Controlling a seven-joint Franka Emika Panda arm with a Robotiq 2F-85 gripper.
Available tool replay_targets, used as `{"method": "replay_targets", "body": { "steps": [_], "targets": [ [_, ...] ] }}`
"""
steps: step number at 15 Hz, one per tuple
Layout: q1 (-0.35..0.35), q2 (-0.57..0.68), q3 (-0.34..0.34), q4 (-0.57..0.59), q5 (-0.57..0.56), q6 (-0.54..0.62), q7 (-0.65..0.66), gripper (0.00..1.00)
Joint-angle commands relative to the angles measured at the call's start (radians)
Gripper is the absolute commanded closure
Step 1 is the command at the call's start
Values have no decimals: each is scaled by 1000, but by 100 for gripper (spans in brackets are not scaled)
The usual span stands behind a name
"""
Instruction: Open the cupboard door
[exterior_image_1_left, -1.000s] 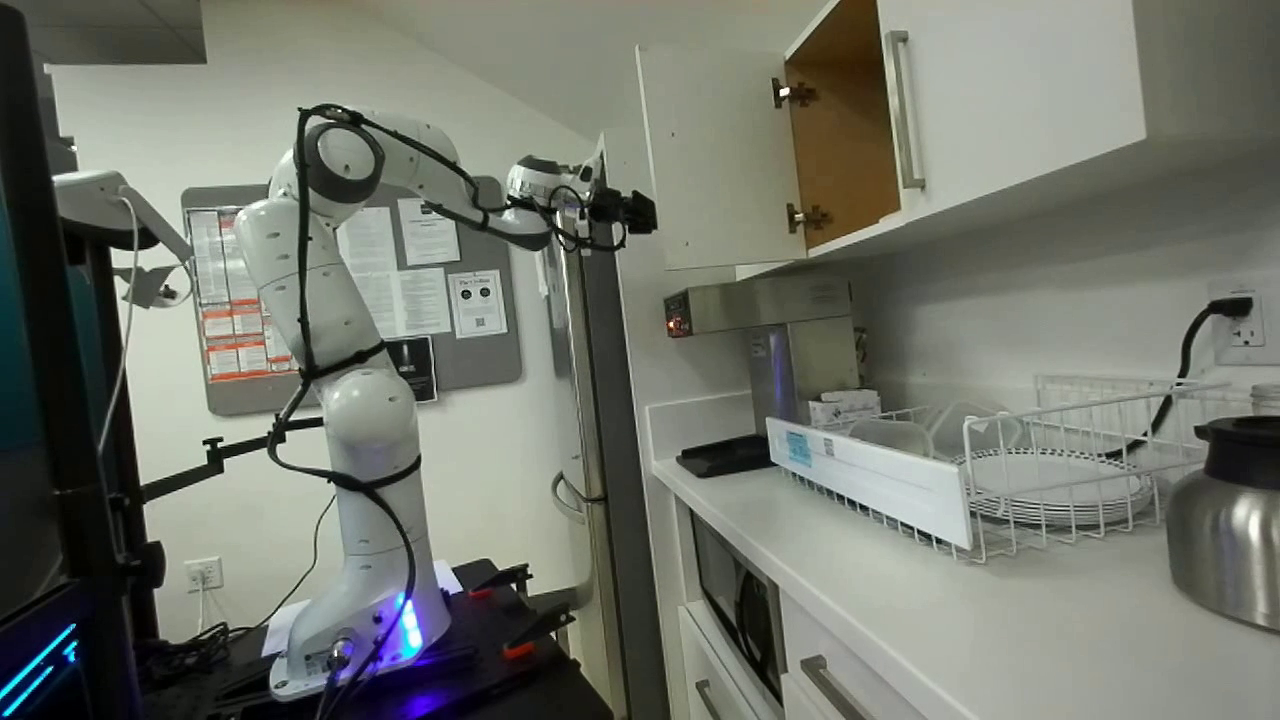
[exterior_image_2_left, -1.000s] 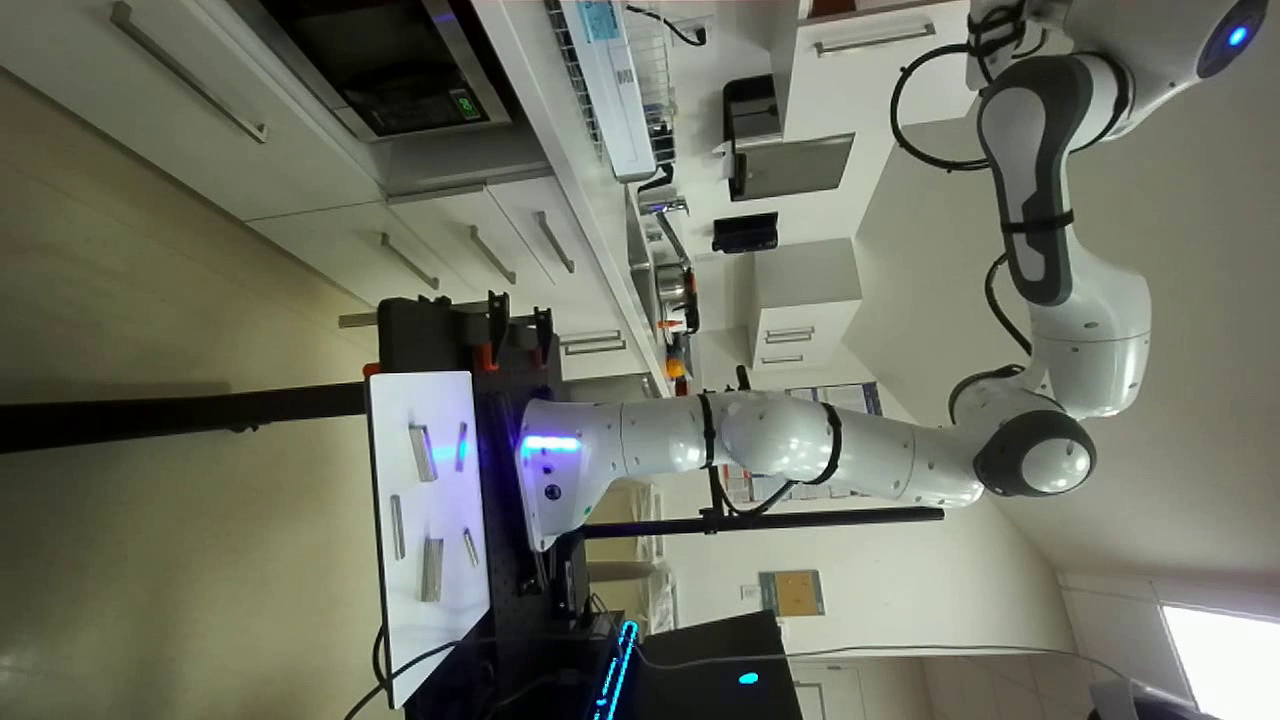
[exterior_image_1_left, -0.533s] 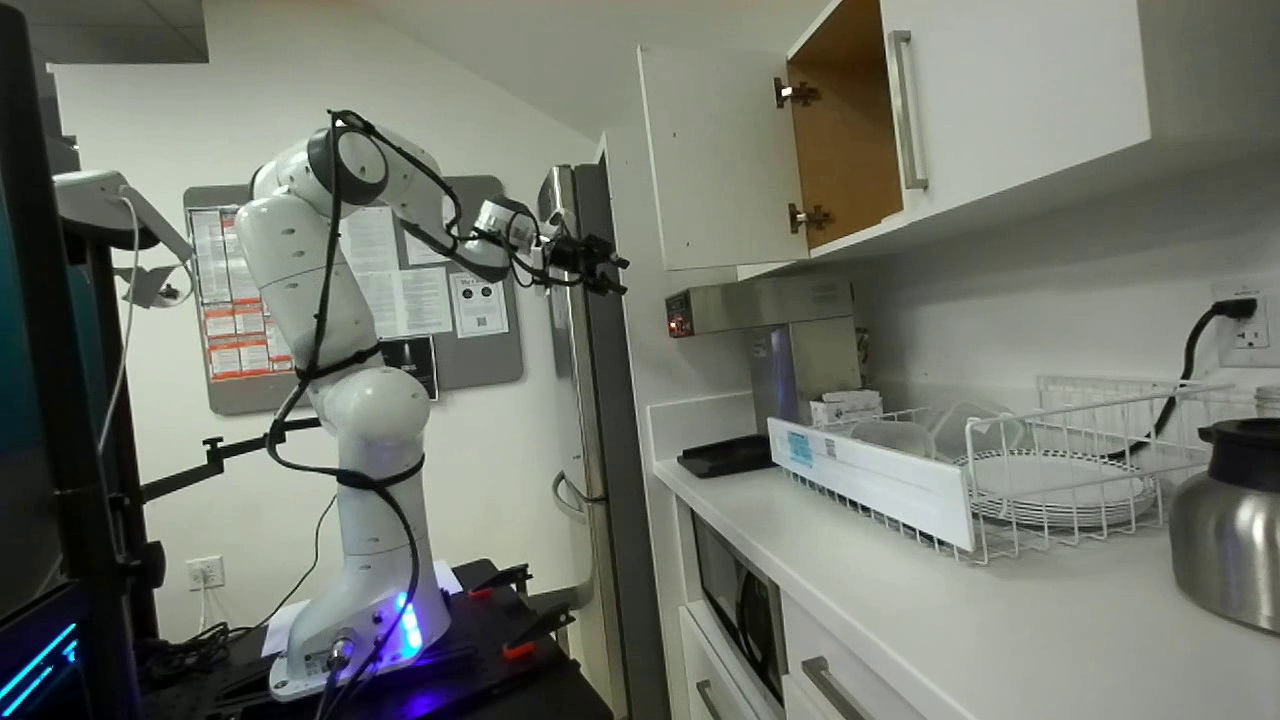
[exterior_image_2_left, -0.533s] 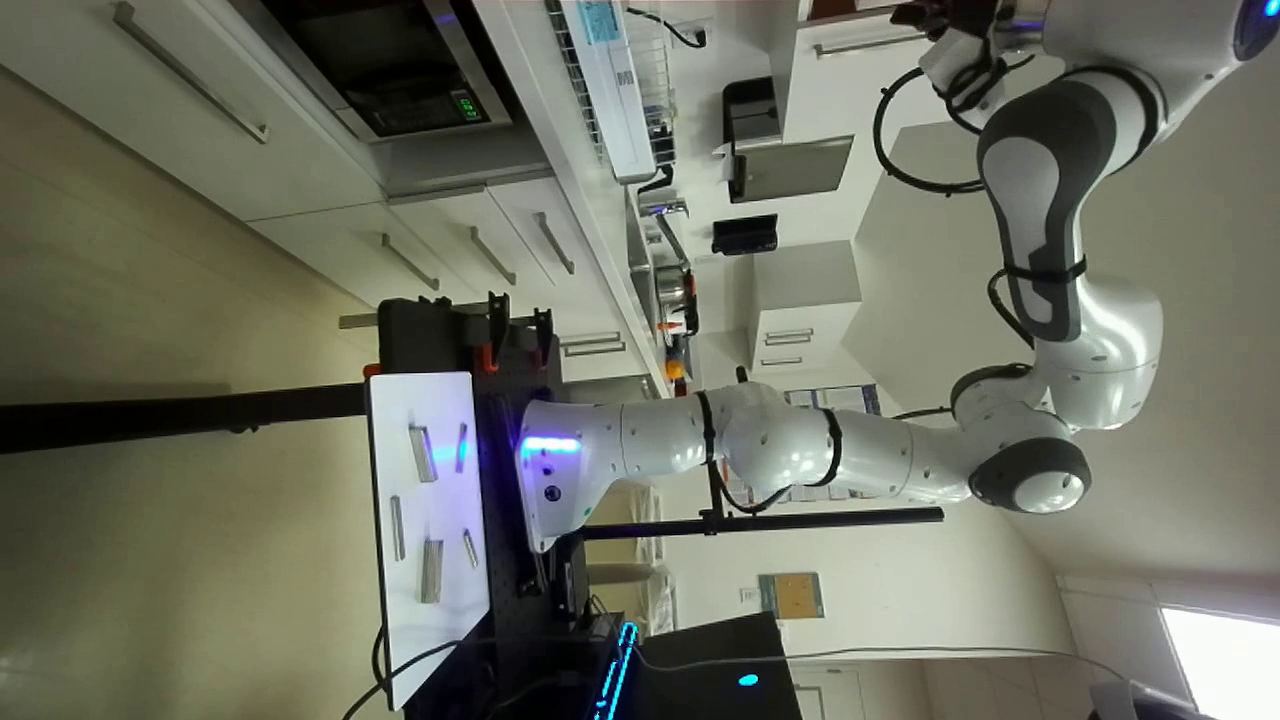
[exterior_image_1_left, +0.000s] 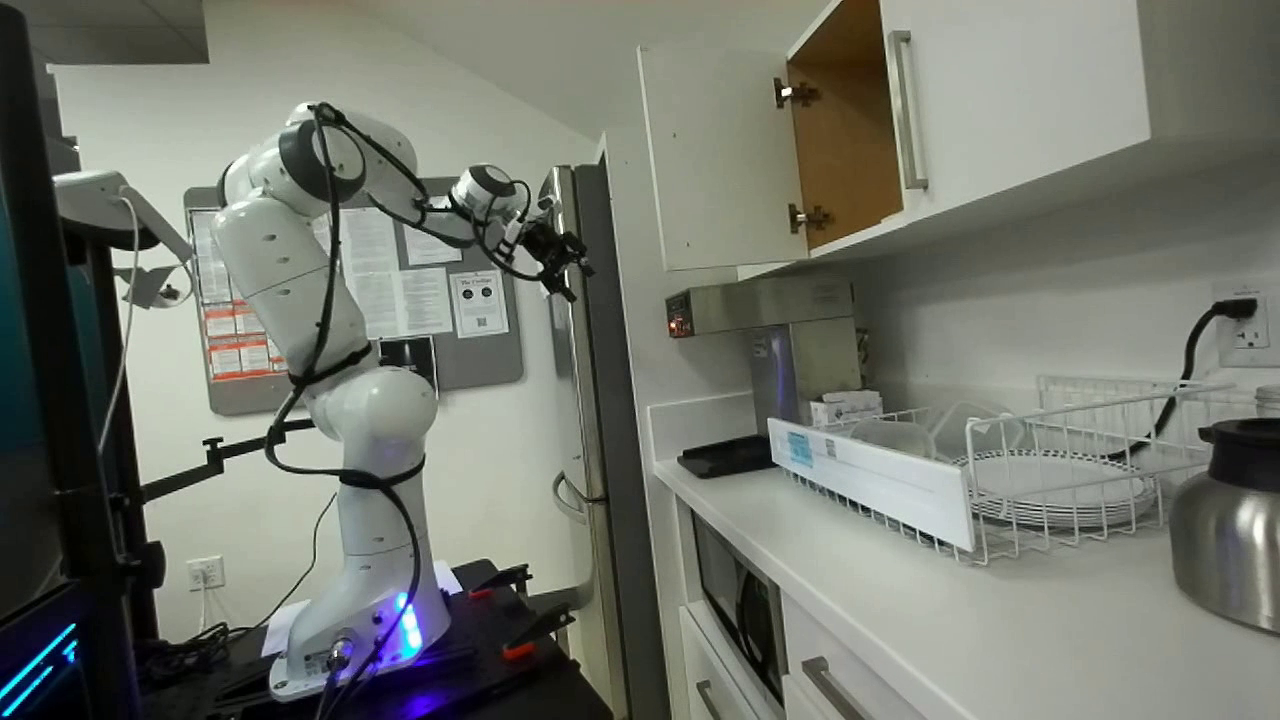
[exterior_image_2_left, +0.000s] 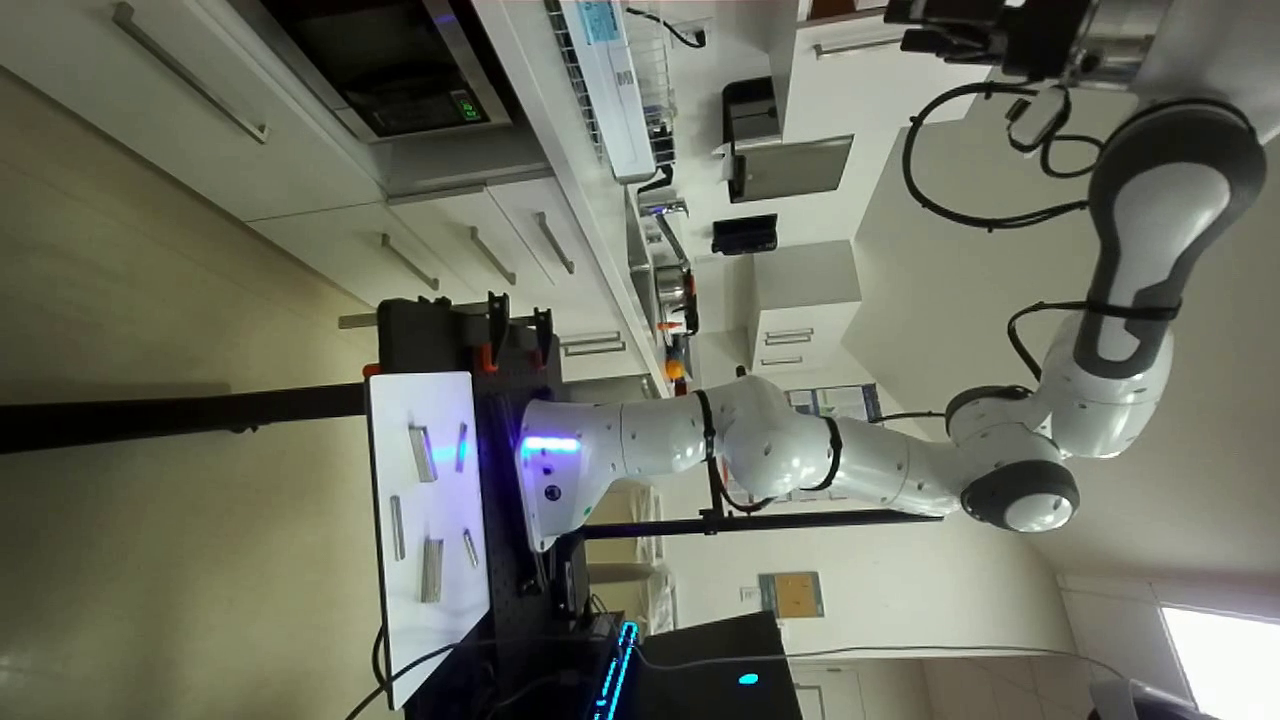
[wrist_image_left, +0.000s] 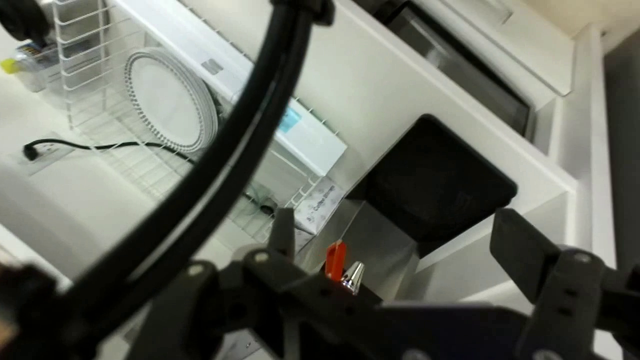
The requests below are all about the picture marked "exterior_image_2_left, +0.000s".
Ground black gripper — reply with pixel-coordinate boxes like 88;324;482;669
902;0;1080;82

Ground grey rectangular panel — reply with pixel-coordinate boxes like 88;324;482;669
726;134;854;209

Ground black rectangular box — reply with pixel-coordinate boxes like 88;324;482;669
718;75;783;143

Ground black flat rectangular device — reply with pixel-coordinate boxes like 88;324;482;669
709;209;781;260

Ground white tall cabinet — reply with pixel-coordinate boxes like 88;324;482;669
748;238;869;394

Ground white drawer front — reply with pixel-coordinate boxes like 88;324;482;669
0;0;390;227
316;196;463;321
433;185;535;314
509;177;609;310

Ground black robot cart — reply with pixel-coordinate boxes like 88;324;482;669
375;291;597;720

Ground brown cork board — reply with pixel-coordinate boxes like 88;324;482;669
754;567;828;624

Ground black stand pole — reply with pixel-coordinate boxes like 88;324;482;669
566;510;947;541

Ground black built-in microwave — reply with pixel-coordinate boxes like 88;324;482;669
237;0;550;206

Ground bright ceiling light panel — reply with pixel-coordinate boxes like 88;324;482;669
1154;604;1280;720

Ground black computer with teal lights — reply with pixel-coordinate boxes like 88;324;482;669
582;604;809;720

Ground white cart side panel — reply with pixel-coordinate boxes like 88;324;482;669
363;367;493;712

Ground brushed steel cupboard handle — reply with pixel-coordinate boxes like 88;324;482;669
809;34;927;64

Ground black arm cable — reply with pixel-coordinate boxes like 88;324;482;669
898;75;1190;515

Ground thin black cable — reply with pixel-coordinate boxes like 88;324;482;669
619;5;709;53

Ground wall papers with blue print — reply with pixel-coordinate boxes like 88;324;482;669
783;381;893;433

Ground white wire dish rack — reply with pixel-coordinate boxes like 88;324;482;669
539;0;696;189

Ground steel drawer handle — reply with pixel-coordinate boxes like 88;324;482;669
375;227;442;297
463;221;524;288
112;0;277;150
532;209;578;280

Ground black floor cable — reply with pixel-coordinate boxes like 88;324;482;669
341;620;463;720

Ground black cart leg post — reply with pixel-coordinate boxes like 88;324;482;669
0;381;373;457

